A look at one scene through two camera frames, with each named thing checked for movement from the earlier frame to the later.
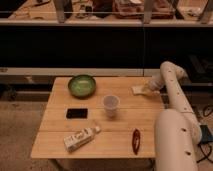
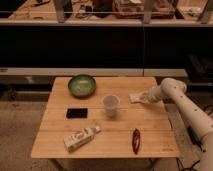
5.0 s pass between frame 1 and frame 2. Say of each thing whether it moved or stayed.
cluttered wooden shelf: stayed
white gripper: moved
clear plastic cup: stayed
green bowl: stayed
